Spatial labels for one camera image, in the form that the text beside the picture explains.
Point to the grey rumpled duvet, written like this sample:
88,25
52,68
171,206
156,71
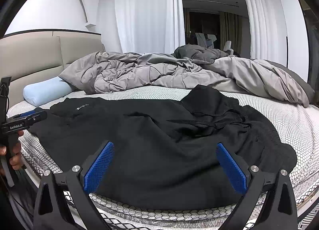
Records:
106,72

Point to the white sheer curtain left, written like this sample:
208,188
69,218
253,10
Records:
141,26

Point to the white sheer curtain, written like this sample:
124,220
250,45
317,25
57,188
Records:
267,30
141,26

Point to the light blue pillow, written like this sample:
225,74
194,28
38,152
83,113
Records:
38,94

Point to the black pants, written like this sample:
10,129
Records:
164,149

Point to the white sheer curtain right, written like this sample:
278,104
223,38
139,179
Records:
267,30

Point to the person's left hand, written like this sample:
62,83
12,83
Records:
16,157

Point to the beige padded headboard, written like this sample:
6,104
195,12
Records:
37,55

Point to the dark grey blanket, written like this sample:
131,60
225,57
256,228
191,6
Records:
198,54

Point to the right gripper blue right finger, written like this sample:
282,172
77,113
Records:
279,208

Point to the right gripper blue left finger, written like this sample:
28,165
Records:
51,207

